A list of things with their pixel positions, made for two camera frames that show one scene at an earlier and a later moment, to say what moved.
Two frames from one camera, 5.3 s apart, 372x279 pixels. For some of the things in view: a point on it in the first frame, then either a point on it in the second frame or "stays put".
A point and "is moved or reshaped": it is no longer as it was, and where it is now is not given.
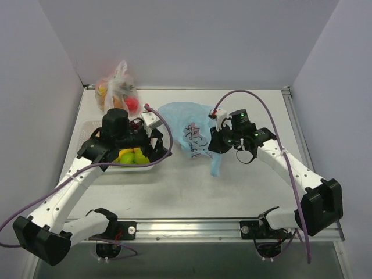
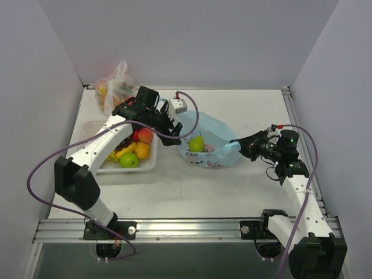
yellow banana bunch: (122, 151) stays put
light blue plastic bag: (188, 124) is moved or reshaped
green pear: (139, 158) → (196, 144)
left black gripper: (157, 140) → (167, 125)
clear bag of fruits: (118, 90) stays put
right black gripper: (217, 142) → (253, 146)
